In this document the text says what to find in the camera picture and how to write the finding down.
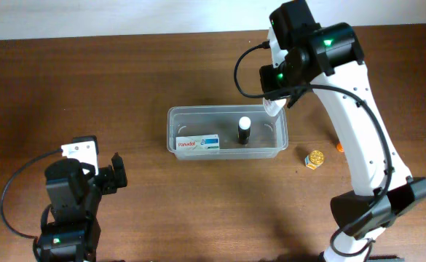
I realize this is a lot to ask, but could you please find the black cable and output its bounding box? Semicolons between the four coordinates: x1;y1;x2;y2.
0;148;63;262
233;40;395;259

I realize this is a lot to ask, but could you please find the dark bottle white cap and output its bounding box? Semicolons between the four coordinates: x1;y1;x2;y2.
238;116;251;145

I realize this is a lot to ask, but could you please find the right black cable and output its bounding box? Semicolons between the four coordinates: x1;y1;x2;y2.
233;40;395;259

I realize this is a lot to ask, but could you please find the clear plastic container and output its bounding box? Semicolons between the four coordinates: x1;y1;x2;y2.
167;104;288;160

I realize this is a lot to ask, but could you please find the orange tube white cap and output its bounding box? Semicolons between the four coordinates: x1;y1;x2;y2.
336;143;344;152

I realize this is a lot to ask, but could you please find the white spray bottle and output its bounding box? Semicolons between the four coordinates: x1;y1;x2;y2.
263;98;287;116

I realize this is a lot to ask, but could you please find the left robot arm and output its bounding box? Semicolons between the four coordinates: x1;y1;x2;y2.
33;154;127;261

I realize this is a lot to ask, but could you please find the small jar gold lid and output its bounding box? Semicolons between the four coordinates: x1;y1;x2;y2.
304;150;325;170

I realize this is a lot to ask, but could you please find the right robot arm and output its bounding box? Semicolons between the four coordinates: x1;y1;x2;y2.
259;1;426;261

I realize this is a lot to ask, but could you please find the Panadol medicine box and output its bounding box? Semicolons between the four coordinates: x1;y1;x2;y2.
175;134;220;151

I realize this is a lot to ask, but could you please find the left black cable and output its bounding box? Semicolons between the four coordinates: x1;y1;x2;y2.
0;148;63;262

